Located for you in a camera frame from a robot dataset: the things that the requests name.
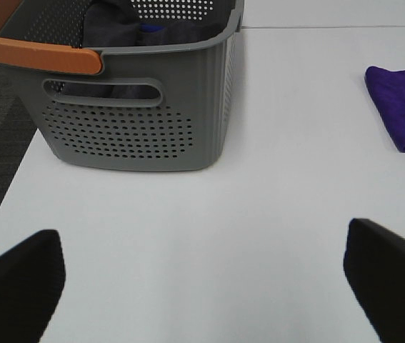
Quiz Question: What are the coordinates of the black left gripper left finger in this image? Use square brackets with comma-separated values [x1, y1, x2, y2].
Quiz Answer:
[0, 229, 66, 342]

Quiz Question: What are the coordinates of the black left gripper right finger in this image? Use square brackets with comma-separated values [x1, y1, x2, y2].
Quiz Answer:
[343, 219, 405, 342]

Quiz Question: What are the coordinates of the purple towel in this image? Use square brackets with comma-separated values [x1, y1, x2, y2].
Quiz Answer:
[364, 66, 405, 153]

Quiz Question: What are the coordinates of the dark grey cloth in basket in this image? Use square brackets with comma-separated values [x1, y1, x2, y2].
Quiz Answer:
[61, 1, 228, 100]

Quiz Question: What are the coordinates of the blue cloth in basket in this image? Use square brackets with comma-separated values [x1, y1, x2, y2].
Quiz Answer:
[140, 23, 164, 33]

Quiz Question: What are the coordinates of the orange basket handle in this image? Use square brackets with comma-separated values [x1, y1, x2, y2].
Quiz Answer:
[0, 1, 103, 75]

